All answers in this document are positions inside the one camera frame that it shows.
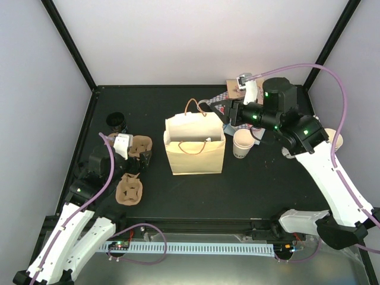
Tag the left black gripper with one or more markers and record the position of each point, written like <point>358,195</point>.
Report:
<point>134,168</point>

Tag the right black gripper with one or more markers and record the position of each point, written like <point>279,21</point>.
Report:
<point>230,105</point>

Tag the pulp cup carrier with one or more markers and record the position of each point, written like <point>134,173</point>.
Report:
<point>140,143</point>
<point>129,190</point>

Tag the kraft paper bag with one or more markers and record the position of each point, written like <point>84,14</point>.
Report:
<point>184,139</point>

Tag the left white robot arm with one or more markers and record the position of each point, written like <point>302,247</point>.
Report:
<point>86,220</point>

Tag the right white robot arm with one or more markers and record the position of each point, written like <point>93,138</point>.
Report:
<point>350,216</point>

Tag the blue checkered paper bag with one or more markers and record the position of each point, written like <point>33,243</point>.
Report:
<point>205,103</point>

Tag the pink cakes paper bag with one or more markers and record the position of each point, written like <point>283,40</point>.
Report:
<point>234,92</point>

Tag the light blue paper bag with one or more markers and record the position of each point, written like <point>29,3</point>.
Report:
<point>257,133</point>

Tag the small circuit board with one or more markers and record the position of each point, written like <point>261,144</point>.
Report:
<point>118,245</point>

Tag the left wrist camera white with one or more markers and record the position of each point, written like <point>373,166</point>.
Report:
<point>122,144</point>

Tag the light blue cable duct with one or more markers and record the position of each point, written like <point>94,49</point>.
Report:
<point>189,248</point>

